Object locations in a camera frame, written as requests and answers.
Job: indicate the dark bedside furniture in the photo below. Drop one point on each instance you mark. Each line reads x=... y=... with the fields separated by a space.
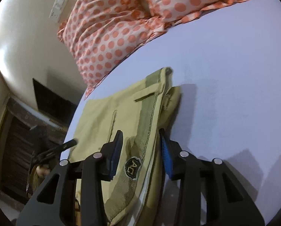
x=53 y=105

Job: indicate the white wall switch plate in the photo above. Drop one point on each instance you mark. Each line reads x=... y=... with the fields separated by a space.
x=57 y=10

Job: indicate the white bed sheet mattress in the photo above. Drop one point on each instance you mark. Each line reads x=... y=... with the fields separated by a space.
x=228 y=66

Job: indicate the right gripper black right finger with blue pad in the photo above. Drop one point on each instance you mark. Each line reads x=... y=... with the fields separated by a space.
x=228 y=203

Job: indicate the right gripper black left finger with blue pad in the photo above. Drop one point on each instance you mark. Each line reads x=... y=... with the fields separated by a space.
x=53 y=203

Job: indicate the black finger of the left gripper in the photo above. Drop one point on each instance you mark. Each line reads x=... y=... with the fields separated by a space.
x=54 y=152

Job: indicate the khaki olive pants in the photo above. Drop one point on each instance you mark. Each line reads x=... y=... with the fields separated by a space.
x=139 y=111

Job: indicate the left polka dot pillow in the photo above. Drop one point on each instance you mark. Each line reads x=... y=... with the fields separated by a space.
x=100 y=34

